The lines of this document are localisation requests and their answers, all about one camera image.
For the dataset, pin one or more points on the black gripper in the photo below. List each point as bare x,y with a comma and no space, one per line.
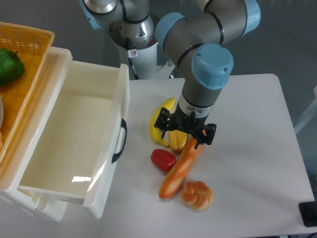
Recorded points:
190,124

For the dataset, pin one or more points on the long orange baguette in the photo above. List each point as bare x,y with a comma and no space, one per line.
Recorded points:
179,171

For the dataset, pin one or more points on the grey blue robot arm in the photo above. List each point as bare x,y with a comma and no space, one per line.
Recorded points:
193,46

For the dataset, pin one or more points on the round knotted bread roll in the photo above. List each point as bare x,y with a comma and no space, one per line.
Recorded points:
196,195

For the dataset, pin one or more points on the red bell pepper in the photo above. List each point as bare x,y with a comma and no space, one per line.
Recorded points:
163,159

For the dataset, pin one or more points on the white plastic drawer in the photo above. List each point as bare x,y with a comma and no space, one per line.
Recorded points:
72,159

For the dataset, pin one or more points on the black device at table edge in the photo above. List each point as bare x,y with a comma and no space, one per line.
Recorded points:
308,211

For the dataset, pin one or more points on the orange woven plastic basket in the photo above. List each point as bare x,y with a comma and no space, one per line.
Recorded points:
32,45

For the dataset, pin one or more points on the white plastic drawer cabinet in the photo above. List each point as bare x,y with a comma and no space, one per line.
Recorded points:
14,198

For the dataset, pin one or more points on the green bell pepper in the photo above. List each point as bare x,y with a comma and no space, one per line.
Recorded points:
11,67

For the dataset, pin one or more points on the dark blue drawer handle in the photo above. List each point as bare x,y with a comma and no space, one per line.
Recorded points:
121,141

